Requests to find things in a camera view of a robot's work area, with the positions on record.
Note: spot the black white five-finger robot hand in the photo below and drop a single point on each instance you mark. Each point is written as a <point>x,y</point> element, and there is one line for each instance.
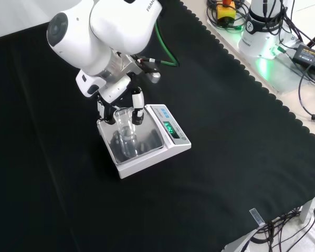
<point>115,89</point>

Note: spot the small clear glass beaker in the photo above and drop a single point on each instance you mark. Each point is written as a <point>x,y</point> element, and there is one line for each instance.
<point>126,131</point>

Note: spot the white electronic balance steel pan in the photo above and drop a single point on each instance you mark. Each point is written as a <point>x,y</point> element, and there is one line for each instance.
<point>157,155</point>

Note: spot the black bench cloth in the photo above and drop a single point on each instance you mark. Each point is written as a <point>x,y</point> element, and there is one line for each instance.
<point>212,157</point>

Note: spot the yellow stop button box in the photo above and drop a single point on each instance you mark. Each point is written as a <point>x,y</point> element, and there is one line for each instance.
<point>225,11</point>

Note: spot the clear cloth clip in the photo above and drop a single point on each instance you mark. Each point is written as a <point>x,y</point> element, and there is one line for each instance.
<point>257,218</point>

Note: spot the black power adapter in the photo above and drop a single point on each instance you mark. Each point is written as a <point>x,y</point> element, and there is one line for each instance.
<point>309,56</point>

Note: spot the grey metal base plate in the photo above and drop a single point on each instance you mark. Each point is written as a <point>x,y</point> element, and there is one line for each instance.
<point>283,76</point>

